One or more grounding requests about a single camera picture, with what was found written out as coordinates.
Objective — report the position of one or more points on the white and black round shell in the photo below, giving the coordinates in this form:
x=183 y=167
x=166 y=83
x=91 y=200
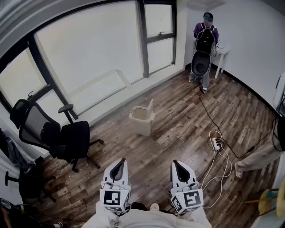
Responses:
x=200 y=64

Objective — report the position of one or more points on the black mesh office chair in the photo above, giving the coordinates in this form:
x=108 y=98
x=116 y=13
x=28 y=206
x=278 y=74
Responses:
x=73 y=138

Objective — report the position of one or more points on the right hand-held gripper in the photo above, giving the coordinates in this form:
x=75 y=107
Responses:
x=191 y=199

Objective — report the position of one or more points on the yellow wooden stool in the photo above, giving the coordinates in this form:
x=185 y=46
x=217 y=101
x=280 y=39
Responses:
x=270 y=200

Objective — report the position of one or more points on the cream lidded trash bin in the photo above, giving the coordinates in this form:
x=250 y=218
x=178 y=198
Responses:
x=142 y=125

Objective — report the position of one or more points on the person's right forearm white sleeve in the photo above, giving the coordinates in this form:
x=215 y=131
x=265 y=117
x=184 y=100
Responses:
x=196 y=219

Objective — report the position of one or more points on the beige plastic bin lid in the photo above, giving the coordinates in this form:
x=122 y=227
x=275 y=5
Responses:
x=151 y=108

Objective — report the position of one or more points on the person's left forearm white sleeve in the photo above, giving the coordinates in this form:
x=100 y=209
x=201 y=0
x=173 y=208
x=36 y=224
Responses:
x=100 y=218

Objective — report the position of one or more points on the person's leg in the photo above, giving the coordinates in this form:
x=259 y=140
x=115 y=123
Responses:
x=139 y=206
x=256 y=158

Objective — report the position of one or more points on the clear plastic bag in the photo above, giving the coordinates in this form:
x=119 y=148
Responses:
x=16 y=153

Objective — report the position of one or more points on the white tape strip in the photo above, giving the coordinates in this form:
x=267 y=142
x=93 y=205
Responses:
x=123 y=76

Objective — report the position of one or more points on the small white table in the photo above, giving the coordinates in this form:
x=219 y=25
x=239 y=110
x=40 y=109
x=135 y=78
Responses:
x=222 y=52

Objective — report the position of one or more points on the person's white top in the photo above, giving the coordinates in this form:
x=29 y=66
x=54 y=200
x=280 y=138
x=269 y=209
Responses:
x=147 y=219

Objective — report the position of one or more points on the large frosted window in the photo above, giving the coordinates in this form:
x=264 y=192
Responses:
x=89 y=49

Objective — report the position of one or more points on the person's left leg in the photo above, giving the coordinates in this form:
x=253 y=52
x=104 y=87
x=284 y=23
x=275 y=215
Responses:
x=139 y=206

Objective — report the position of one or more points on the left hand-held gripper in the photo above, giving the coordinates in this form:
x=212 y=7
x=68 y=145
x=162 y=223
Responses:
x=111 y=198

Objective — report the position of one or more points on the person's right white shoe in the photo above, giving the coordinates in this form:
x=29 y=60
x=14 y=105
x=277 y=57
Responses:
x=154 y=207

